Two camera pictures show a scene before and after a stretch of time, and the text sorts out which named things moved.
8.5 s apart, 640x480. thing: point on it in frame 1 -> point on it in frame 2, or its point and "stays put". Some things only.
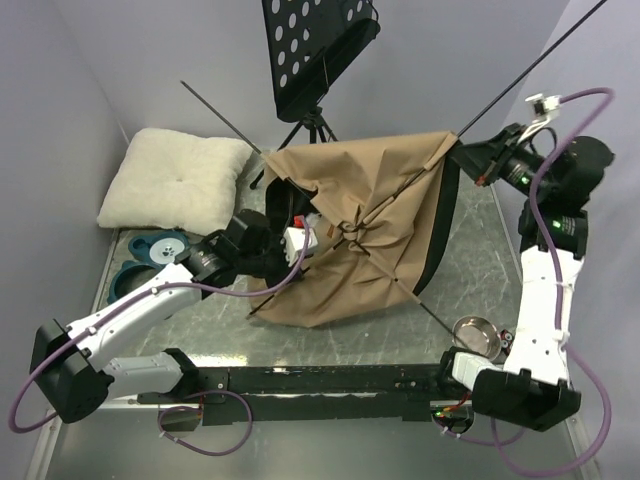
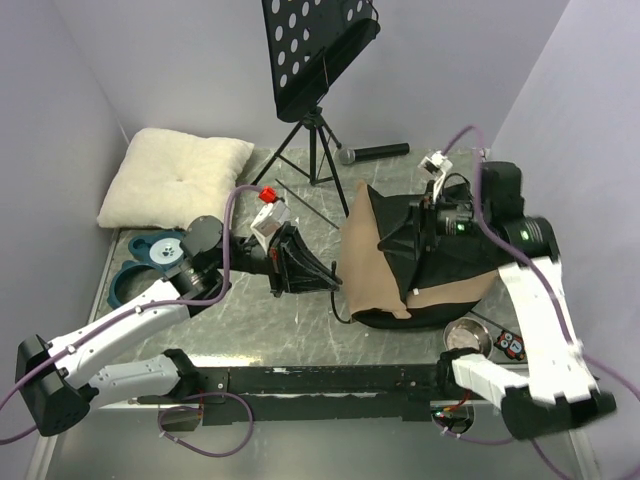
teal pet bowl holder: x=140 y=267 stays put
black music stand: x=308 y=41 stays put
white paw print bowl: x=164 y=250 stays put
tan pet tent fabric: x=385 y=193 -> x=397 y=276
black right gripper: x=484 y=161 -> x=404 y=239
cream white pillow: x=175 y=180 stays put
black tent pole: x=264 y=152 -> x=314 y=209
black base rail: x=257 y=395 stays put
